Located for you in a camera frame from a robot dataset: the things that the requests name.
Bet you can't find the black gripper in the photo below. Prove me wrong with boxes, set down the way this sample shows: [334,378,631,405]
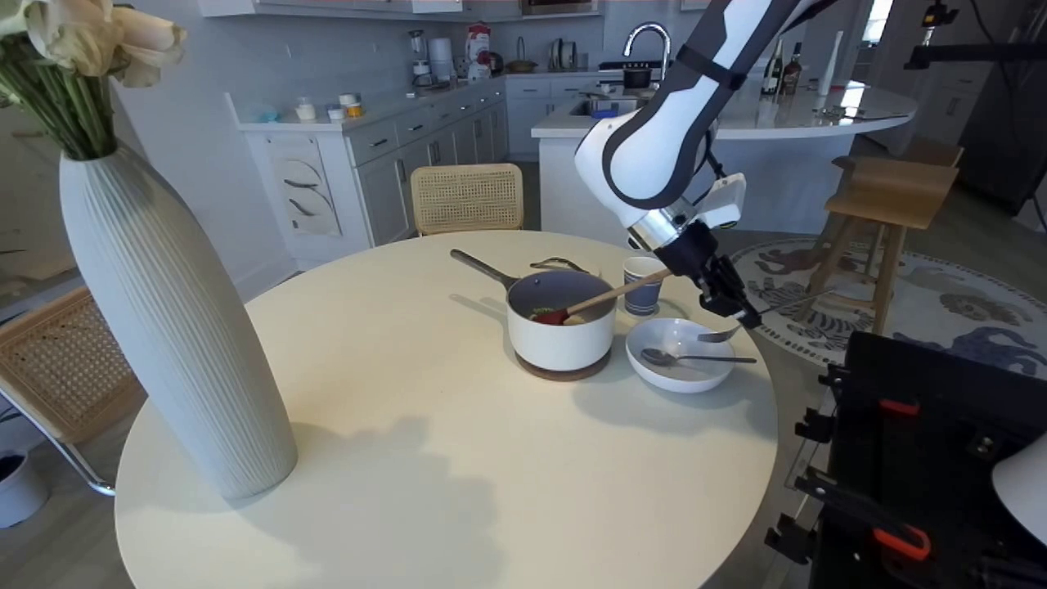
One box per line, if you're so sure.
[651,220,767,332]

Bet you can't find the white ceramic bowl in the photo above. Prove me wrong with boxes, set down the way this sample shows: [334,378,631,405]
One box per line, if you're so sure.
[620,314,740,397]

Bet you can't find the blue and white cup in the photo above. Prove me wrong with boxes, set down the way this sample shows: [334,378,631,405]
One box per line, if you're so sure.
[620,256,667,316]

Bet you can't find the silver metal spoon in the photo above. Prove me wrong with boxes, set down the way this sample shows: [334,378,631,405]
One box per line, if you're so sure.
[637,344,760,370]

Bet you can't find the wooden spatula with red tip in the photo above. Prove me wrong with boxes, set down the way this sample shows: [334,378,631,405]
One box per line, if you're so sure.
[531,267,669,328]

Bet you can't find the wooden bar stool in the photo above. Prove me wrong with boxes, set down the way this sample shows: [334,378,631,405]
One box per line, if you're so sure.
[805,149,965,338]

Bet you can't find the white kitchen island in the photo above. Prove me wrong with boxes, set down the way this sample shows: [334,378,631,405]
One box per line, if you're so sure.
[531,78,919,256]

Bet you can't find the round patterned rug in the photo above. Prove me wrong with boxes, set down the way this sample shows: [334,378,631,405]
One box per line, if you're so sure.
[717,238,1047,382]

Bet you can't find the dark glass bottles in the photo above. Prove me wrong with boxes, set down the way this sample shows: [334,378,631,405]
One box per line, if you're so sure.
[763,43,809,97]

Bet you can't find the black perforated robot cart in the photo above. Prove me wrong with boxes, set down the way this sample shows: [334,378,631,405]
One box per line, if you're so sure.
[812,328,1047,589]

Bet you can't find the wicker back chair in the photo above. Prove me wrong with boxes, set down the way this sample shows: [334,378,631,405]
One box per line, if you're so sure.
[406,159,531,238]
[0,288,150,501]

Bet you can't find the chrome arched faucet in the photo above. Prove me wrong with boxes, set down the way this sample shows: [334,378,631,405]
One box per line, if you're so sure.
[620,19,676,85]

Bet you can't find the dark tall cabinet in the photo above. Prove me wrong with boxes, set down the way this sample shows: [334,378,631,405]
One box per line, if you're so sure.
[954,60,1047,214]

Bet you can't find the red topped countertop appliance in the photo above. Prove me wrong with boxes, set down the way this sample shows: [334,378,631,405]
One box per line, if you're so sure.
[464,23,500,81]

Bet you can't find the white countertop container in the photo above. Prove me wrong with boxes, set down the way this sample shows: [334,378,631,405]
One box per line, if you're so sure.
[426,35,458,87]

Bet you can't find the clear glass bottle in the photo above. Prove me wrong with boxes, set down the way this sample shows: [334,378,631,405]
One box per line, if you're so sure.
[406,25,434,92]

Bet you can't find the white kitchen base cabinet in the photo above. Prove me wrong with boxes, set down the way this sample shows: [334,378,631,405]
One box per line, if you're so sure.
[223,78,518,273]

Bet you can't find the tall ribbed grey vase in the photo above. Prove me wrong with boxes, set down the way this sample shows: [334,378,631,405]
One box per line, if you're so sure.
[57,144,300,504]

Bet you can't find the cream flower bouquet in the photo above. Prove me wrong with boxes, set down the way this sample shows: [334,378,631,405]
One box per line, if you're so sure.
[0,0,191,162]

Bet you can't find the white round floor pot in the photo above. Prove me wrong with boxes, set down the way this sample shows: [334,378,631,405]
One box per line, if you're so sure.
[0,450,53,534]

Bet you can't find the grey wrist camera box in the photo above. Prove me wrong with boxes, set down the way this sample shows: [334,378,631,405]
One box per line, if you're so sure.
[690,171,753,235]

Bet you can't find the white saucepan with dark handle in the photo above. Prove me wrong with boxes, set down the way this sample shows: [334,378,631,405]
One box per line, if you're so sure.
[448,246,620,375]

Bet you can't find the black clamp with orange handle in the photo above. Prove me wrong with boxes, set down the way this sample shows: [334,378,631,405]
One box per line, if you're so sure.
[794,363,927,445]
[763,468,935,568]

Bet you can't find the black camera stand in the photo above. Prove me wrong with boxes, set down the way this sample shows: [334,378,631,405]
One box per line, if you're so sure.
[902,0,1047,73]

